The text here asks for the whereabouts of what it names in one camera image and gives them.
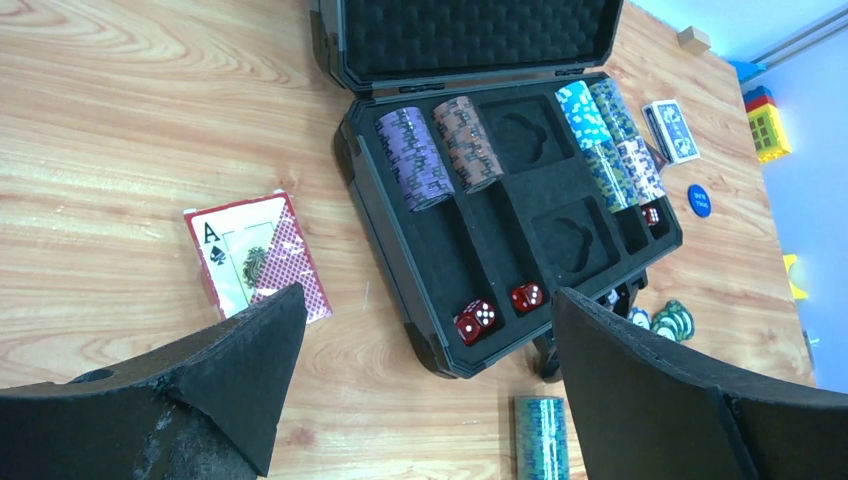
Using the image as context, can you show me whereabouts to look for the red playing card deck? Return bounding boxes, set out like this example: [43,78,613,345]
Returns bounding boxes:
[183,189,333,323]

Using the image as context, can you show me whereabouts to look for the light blue poker chip stack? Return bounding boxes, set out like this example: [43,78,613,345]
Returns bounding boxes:
[555,81,612,150]

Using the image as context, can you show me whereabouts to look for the blue small blind button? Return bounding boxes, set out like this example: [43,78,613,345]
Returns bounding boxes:
[687,184,712,218]

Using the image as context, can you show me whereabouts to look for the red single die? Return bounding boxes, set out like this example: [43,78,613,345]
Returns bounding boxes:
[510,282,545,313]

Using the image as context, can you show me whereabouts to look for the small wooden block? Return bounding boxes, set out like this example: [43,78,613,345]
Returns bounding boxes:
[677,26,712,56]

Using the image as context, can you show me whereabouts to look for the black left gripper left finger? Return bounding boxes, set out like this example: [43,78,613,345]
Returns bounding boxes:
[1,284,306,479]

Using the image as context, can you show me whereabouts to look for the yellow curved toy piece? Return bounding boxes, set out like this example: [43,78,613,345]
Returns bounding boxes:
[783,254,809,300]

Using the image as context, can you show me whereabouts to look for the pink white poker chip stack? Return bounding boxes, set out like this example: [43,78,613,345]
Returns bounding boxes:
[616,136,666,205]

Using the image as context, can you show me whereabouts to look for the purple poker chip stack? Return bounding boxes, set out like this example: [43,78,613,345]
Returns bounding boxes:
[374,106,455,212]

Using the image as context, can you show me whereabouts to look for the red die pair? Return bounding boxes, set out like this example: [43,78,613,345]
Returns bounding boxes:
[453,299,496,346]

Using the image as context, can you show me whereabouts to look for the yellow red toy brick block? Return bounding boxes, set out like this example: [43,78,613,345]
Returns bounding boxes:
[743,86,792,163]

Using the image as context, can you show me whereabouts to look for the dark green poker chip stack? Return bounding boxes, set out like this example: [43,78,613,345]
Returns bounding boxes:
[589,78,640,144]

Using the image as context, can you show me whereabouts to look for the red die by chips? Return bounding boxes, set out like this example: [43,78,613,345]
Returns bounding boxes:
[641,206,661,227]

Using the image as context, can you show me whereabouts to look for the blue playing card deck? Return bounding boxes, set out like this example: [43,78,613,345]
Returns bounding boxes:
[642,99,701,164]

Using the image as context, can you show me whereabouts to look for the black poker set case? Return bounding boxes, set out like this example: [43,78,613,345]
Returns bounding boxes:
[310,1,683,382]

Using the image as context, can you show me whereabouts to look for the teal poker chip stack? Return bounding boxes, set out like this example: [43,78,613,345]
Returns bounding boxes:
[513,396,570,480]

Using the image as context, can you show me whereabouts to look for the brown poker chip stack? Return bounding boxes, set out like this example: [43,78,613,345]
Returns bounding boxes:
[432,96,504,194]

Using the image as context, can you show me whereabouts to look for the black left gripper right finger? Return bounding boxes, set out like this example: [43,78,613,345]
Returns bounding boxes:
[552,288,847,479]

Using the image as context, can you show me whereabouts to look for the blue yellow poker chip stack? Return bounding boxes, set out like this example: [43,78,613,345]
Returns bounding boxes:
[583,141,638,213]

